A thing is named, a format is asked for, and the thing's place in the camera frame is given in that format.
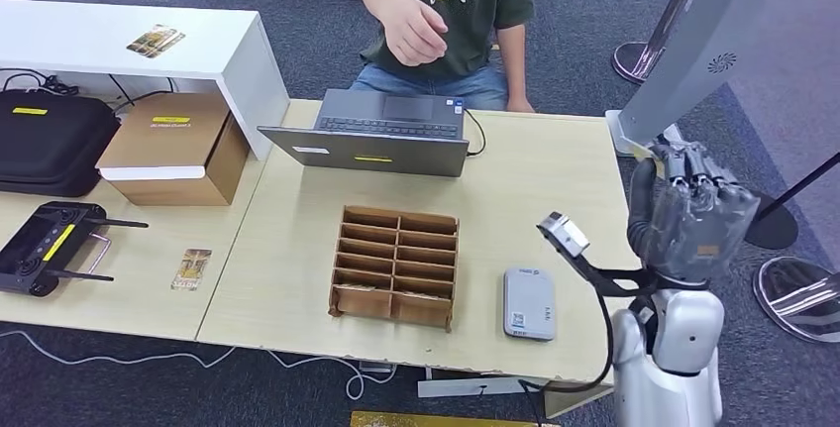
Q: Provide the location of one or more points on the beige table leg panel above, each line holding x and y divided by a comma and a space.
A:
571, 403

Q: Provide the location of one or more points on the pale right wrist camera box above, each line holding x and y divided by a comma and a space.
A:
564, 234

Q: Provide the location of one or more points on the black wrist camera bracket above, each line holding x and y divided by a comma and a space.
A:
610, 279

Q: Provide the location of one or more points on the person's right hand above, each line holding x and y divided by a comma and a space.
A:
413, 30

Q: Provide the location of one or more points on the grey card reader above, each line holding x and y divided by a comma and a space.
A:
528, 306

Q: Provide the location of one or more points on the grey laptop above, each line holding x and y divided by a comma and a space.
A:
367, 155

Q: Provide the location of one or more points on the round chrome stanchion base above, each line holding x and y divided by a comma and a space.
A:
787, 293

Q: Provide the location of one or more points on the white table crossbar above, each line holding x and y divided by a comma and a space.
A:
459, 389

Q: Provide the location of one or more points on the wooden card organizer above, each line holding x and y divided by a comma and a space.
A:
394, 268

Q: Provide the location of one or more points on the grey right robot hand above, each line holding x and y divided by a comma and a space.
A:
695, 227

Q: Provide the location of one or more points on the white shelf bench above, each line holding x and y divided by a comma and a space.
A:
256, 89

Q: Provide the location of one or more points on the chrome stanchion post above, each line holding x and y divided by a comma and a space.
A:
633, 63

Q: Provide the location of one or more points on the brown cardboard box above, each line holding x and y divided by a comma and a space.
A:
167, 148

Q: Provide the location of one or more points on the silver kiosk stand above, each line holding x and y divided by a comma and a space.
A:
695, 50

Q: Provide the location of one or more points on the black carrying case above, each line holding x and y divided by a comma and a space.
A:
52, 148

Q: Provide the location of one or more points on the person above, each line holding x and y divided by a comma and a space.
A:
472, 23

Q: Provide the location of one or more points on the person's left hand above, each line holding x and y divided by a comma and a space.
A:
520, 106

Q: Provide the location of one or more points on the slotted room key card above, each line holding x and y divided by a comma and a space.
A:
356, 288

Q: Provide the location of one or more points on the yellow base block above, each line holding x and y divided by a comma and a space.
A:
407, 420

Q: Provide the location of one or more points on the person's left forearm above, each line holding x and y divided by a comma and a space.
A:
513, 63

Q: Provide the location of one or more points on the grey power adapter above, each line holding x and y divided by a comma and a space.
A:
377, 367

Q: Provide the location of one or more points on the black remote controller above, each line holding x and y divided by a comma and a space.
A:
38, 248

